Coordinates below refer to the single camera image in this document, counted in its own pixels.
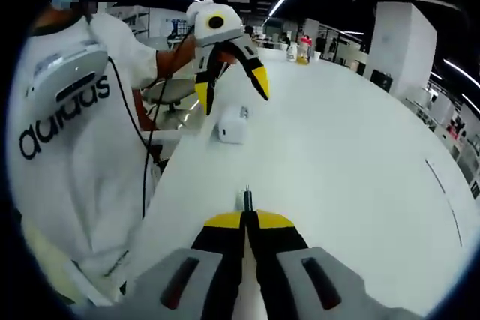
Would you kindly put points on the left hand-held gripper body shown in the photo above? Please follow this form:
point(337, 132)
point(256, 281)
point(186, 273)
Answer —
point(225, 26)

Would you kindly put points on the person's beige trousers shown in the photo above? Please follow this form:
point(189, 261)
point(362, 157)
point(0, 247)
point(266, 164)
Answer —
point(41, 256)

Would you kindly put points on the white cup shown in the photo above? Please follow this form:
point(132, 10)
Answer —
point(316, 56)

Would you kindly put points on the white charger adapter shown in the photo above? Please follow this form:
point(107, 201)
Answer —
point(232, 129)

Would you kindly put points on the black box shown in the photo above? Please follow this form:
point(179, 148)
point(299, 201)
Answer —
point(381, 81)

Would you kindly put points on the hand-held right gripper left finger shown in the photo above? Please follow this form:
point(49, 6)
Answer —
point(210, 260)

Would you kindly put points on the person's right hand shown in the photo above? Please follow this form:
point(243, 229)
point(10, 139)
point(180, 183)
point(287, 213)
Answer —
point(249, 290)

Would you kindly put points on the grey office chair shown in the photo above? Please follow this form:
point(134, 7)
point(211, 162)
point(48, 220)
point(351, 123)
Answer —
point(165, 92)

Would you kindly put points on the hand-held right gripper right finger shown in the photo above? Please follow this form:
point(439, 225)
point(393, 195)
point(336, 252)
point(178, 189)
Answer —
point(300, 279)

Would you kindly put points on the white desk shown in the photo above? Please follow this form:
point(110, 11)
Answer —
point(337, 147)

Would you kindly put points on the white chest-worn device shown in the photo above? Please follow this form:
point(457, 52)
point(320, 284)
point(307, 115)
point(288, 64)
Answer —
point(67, 69)

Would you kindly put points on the red-capped bottle with yellow liquid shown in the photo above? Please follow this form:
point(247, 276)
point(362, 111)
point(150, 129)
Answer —
point(305, 50)

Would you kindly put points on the person in white adidas shirt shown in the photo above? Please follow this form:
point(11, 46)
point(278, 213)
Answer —
point(93, 170)

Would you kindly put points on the white bottle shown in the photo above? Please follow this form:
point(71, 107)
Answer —
point(292, 53)

